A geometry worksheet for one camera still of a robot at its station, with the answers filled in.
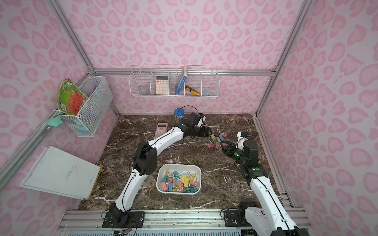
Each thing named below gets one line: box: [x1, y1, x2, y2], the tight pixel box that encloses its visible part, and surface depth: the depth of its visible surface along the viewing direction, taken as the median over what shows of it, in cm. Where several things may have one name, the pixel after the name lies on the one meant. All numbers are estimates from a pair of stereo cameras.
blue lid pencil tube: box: [173, 108, 185, 123], surface depth 98 cm
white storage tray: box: [156, 163, 202, 196], surface depth 85 cm
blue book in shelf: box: [174, 65, 188, 96], surface depth 90 cm
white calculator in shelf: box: [155, 75, 169, 95], surface depth 97 cm
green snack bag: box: [57, 78, 89, 116], surface depth 73 cm
